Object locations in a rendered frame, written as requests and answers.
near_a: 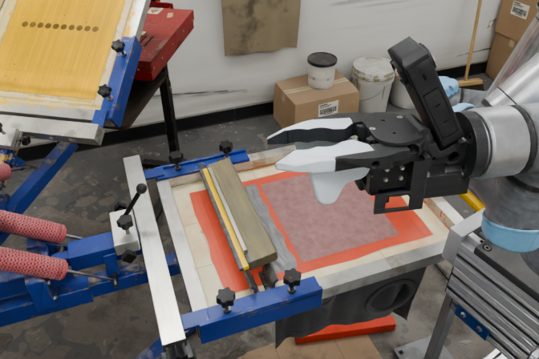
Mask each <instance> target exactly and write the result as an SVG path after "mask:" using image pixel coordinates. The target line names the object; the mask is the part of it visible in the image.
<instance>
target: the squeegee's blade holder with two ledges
mask: <svg viewBox="0 0 539 359"><path fill-rule="evenodd" d="M208 171H209V174H210V177H211V179H212V181H213V184H214V186H215V188H216V190H217V194H218V195H219V197H220V200H221V202H222V205H223V207H224V209H225V212H226V214H227V216H228V218H229V222H230V223H231V225H232V228H233V230H234V233H235V235H236V237H237V240H238V242H239V245H240V246H241V250H242V251H243V253H244V255H245V254H246V253H248V251H247V248H246V246H245V243H244V241H243V239H242V237H241V234H240V232H239V230H238V228H237V225H236V223H235V221H234V219H233V216H232V214H231V212H230V210H229V207H228V205H227V203H226V201H225V198H224V196H223V194H222V192H221V189H220V187H219V185H218V182H217V180H216V178H215V175H214V174H213V170H212V168H210V167H208Z"/></svg>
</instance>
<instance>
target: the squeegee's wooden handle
mask: <svg viewBox="0 0 539 359"><path fill-rule="evenodd" d="M206 167H207V169H208V167H210V168H212V170H213V174H214V175H215V178H216V180H217V182H218V185H219V187H220V189H221V192H222V194H223V196H224V198H225V201H226V203H227V205H228V207H229V210H230V212H231V214H232V216H233V219H234V221H235V223H236V225H237V228H238V230H239V232H240V234H241V237H242V239H243V241H244V243H245V246H246V248H247V251H248V253H246V254H245V258H246V260H247V263H248V265H249V270H253V269H255V268H258V267H260V266H262V265H264V264H268V263H270V262H272V261H275V260H276V259H277V258H278V253H277V251H276V249H275V247H274V245H273V243H272V241H271V239H270V237H269V235H268V233H267V231H266V230H265V227H264V225H263V223H262V222H261V219H260V217H259V215H258V214H257V211H256V209H255V207H254V206H253V204H252V202H251V200H250V198H249V196H248V194H247V192H246V190H245V188H244V186H243V184H242V182H241V180H240V178H239V176H238V174H237V172H236V170H235V168H234V166H233V164H232V162H231V160H230V158H226V159H223V160H220V161H217V162H215V163H211V164H209V165H207V166H206Z"/></svg>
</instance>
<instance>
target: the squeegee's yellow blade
mask: <svg viewBox="0 0 539 359"><path fill-rule="evenodd" d="M202 170H203V172H204V174H205V177H206V179H207V181H208V184H209V187H210V189H211V191H212V194H213V197H214V199H215V200H216V203H217V206H218V208H219V210H220V213H221V216H222V218H223V220H224V222H225V226H226V227H227V229H228V232H229V235H230V237H231V240H232V242H233V245H234V247H235V249H236V251H237V254H238V256H239V259H240V261H241V264H242V266H243V269H244V270H246V269H248V268H249V265H248V263H247V260H246V258H245V256H244V253H243V251H242V250H241V246H240V245H239V242H238V240H237V237H236V235H235V233H234V230H233V228H232V225H231V223H230V222H229V218H228V216H227V214H226V212H225V209H224V207H223V205H222V202H221V200H220V197H219V195H218V194H217V190H216V188H215V186H214V184H213V181H212V179H211V177H210V174H209V171H208V169H207V168H205V169H202Z"/></svg>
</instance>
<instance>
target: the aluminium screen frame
mask: <svg viewBox="0 0 539 359"><path fill-rule="evenodd" d="M292 150H297V149H296V147H295V145H290V146H287V147H280V148H276V149H272V150H268V151H261V152H258V153H253V154H249V155H248V157H249V161H248V162H244V163H237V164H234V165H233V166H234V168H235V170H236V172H241V171H248V170H251V169H255V168H259V167H265V166H269V165H273V164H275V163H276V162H277V161H279V159H281V158H282V157H284V156H285V155H287V154H288V153H290V152H291V151H292ZM202 180H203V179H202V178H201V174H200V172H197V173H192V174H189V175H183V176H178V177H175V178H171V179H164V180H160V181H157V179H156V178H155V181H156V187H157V191H158V193H159V197H160V202H161V205H162V208H163V211H164V216H165V219H166V222H167V225H168V230H169V234H170V236H171V240H172V245H173V248H174V251H175V254H176V259H177V263H178V265H179V269H180V274H181V277H182V280H183V283H184V288H185V291H186V294H187V298H188V302H189V306H190V309H191V312H194V311H197V310H199V309H204V308H208V304H207V301H206V298H205V294H204V291H203V288H202V286H201V281H200V278H199V276H198V273H197V268H196V265H195V263H194V260H193V255H192V253H191V250H190V247H189V245H188V240H187V237H186V235H185V232H184V227H183V224H182V222H181V219H180V214H179V212H178V209H177V206H176V201H175V199H174V196H173V194H172V189H171V188H172V187H176V186H180V185H183V184H190V183H194V182H197V181H202ZM423 201H424V203H425V204H426V205H427V206H428V207H429V208H430V209H431V210H432V212H433V213H434V214H435V215H436V216H437V217H438V218H439V219H440V220H441V222H442V223H443V224H444V225H445V226H446V227H447V228H448V229H449V230H450V228H451V227H452V226H454V225H456V224H458V223H459V222H461V221H462V220H464V218H463V217H462V216H461V215H460V214H459V213H458V212H457V211H456V210H455V209H454V208H453V207H452V206H451V205H450V204H449V203H448V202H447V201H446V200H445V199H444V198H443V197H442V196H440V197H433V198H426V199H423ZM445 243H446V240H441V241H439V242H436V243H433V244H429V245H425V246H423V247H420V248H415V249H412V250H409V251H406V252H401V253H399V254H396V255H393V256H389V257H385V258H383V259H380V260H375V261H372V262H369V263H366V264H361V265H359V266H356V267H353V268H349V269H345V270H342V271H340V272H335V273H332V274H329V275H326V276H321V277H319V278H316V280H317V282H318V284H319V285H320V286H322V299H324V298H327V297H330V296H334V295H337V294H339V293H343V292H347V291H350V290H352V289H356V288H360V287H363V286H365V285H368V284H373V283H375V282H378V281H381V280H386V279H388V278H391V277H393V276H398V275H401V274H404V273H406V272H411V271H414V270H416V269H419V268H424V267H427V266H429V265H432V264H436V263H439V262H442V261H445V259H444V258H443V257H442V252H443V250H444V245H445Z"/></svg>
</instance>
